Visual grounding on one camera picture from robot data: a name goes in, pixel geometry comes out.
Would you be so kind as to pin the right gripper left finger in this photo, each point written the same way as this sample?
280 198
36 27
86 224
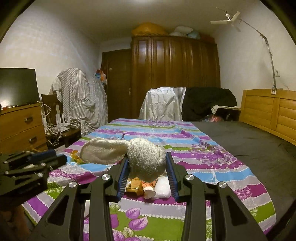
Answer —
116 179

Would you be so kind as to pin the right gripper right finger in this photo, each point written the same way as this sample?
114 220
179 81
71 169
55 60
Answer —
179 185

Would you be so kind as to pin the orange snack bag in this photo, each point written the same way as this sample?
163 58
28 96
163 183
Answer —
141 188

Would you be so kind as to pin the white fluffy sock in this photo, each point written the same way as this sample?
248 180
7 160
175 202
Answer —
147 161

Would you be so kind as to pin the wooden drawer dresser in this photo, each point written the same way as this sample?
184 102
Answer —
22 129

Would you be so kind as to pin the yellow snack wrapper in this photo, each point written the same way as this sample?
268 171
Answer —
75 157

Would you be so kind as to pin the dark wooden stool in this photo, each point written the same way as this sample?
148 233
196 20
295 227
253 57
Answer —
57 139

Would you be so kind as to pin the white wifi router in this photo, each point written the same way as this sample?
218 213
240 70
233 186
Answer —
61 124

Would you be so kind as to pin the chair with white cover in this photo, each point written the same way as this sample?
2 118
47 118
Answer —
163 104

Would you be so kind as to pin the black clothes pile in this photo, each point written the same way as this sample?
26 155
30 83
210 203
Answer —
198 101

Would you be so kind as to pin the black television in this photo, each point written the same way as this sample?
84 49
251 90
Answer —
18 87

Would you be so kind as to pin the grey striped hanging cloth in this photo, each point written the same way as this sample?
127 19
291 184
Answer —
83 98

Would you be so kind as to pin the wooden headboard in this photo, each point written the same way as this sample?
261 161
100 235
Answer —
274 114

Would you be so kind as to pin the dark wooden wardrobe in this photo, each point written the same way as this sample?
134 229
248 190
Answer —
171 61

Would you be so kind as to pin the white ceiling fan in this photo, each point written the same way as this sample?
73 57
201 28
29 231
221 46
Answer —
229 21

